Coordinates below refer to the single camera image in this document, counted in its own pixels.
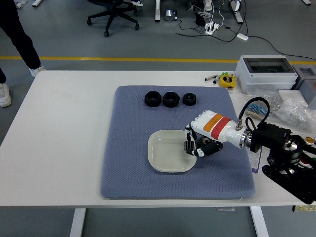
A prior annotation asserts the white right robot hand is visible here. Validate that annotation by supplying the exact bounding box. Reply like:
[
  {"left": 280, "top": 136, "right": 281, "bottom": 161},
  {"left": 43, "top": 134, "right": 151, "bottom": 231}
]
[{"left": 184, "top": 110, "right": 244, "bottom": 158}]

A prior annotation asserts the large black gear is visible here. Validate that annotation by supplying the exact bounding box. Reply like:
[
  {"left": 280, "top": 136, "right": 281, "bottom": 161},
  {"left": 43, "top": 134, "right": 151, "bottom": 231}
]
[{"left": 197, "top": 136, "right": 213, "bottom": 149}]

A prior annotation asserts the small black gear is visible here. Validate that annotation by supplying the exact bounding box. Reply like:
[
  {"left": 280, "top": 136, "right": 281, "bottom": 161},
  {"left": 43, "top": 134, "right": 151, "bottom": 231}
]
[{"left": 184, "top": 139, "right": 196, "bottom": 152}]

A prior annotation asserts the small black hex nut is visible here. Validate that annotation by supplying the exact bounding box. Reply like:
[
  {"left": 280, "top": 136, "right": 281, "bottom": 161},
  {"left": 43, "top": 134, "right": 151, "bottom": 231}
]
[{"left": 183, "top": 92, "right": 198, "bottom": 106}]

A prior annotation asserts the large black hex nut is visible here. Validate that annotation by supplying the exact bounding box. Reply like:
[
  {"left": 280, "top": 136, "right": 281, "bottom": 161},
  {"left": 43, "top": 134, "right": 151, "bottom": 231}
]
[
  {"left": 162, "top": 91, "right": 181, "bottom": 108},
  {"left": 144, "top": 90, "right": 162, "bottom": 108}
]

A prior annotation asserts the grey control box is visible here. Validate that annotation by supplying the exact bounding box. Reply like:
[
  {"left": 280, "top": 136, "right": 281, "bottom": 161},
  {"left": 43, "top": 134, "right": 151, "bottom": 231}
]
[{"left": 295, "top": 66, "right": 316, "bottom": 111}]

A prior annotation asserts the yellow tape measure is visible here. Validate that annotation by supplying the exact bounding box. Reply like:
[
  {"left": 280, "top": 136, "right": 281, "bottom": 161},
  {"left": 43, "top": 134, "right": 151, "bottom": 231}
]
[{"left": 219, "top": 75, "right": 236, "bottom": 89}]

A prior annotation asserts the bag of blue resistors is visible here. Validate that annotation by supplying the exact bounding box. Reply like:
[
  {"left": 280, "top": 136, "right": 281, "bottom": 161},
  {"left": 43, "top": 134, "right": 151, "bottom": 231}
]
[{"left": 246, "top": 95, "right": 277, "bottom": 119}]

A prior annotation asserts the purple label card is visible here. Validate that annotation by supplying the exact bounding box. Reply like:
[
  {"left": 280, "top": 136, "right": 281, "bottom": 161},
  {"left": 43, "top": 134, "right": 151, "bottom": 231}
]
[{"left": 248, "top": 148, "right": 263, "bottom": 174}]

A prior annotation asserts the white square plate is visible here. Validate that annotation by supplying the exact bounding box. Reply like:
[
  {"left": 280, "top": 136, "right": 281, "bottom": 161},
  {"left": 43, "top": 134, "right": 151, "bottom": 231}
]
[{"left": 147, "top": 129, "right": 198, "bottom": 173}]

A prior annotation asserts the clear plastic parts bag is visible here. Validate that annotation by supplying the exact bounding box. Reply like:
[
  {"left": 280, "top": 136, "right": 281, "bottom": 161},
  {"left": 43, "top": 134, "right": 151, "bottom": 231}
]
[{"left": 273, "top": 98, "right": 316, "bottom": 129}]

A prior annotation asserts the blue-grey padded mat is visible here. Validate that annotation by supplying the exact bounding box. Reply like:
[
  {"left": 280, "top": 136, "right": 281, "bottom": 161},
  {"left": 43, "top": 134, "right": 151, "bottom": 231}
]
[{"left": 100, "top": 85, "right": 256, "bottom": 200}]

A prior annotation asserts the white power strip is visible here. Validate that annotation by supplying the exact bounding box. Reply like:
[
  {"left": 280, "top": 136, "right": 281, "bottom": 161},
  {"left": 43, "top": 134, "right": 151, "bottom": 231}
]
[{"left": 205, "top": 22, "right": 221, "bottom": 35}]

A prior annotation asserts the white table leg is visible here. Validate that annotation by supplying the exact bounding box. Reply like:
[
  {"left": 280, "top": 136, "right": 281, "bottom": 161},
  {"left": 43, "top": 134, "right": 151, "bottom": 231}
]
[
  {"left": 249, "top": 206, "right": 270, "bottom": 237},
  {"left": 69, "top": 208, "right": 87, "bottom": 237}
]

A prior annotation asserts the black power brick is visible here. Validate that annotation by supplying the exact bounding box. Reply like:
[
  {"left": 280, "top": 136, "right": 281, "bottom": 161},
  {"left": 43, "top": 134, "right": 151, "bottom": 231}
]
[{"left": 195, "top": 12, "right": 207, "bottom": 25}]

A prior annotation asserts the black device with screen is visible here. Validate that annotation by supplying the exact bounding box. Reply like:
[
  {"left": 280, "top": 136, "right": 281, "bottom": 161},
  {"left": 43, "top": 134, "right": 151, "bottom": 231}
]
[{"left": 164, "top": 9, "right": 179, "bottom": 21}]

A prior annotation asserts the green circuit board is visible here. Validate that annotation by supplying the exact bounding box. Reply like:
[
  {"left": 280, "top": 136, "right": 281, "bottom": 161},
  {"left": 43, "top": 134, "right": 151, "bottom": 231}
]
[{"left": 292, "top": 204, "right": 316, "bottom": 213}]

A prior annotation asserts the black office chair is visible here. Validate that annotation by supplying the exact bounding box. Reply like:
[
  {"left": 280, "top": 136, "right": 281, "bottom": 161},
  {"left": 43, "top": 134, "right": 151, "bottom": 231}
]
[{"left": 86, "top": 0, "right": 141, "bottom": 38}]

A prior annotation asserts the person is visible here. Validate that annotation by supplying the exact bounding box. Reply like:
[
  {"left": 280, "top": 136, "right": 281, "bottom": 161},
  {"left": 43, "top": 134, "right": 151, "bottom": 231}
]
[{"left": 0, "top": 0, "right": 47, "bottom": 108}]

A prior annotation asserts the grey electrical enclosure box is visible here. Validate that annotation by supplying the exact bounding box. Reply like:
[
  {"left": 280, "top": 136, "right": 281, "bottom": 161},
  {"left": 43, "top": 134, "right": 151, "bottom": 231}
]
[{"left": 235, "top": 54, "right": 299, "bottom": 95}]

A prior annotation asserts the long black floor cable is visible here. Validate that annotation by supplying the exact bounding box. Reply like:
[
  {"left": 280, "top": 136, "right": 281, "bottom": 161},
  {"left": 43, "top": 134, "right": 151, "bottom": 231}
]
[{"left": 248, "top": 35, "right": 316, "bottom": 61}]

